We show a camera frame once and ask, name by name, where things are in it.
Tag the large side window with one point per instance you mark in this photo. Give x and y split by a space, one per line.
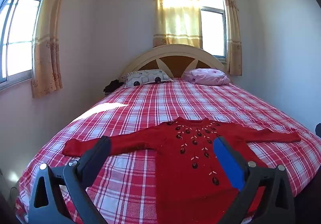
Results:
20 33

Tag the window behind headboard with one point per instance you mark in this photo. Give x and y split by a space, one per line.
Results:
213 31

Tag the grey patterned pillow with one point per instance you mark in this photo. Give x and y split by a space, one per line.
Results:
148 77

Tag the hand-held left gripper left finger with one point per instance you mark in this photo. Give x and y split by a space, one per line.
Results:
100 151

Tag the long yellow floral curtain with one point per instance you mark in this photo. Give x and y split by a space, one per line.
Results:
47 46

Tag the red knitted sweater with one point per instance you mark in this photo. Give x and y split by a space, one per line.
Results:
190 194

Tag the cream and brown headboard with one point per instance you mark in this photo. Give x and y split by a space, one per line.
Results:
173 51

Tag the bed with red plaid sheet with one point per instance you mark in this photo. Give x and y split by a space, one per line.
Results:
150 103

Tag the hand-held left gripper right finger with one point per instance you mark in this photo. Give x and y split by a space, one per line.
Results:
227 161

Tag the sunlit yellow curtain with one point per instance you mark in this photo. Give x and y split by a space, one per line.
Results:
175 13

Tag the dark cloth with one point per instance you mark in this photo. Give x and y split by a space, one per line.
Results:
113 86

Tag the pink pillow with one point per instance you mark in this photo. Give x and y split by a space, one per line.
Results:
208 77

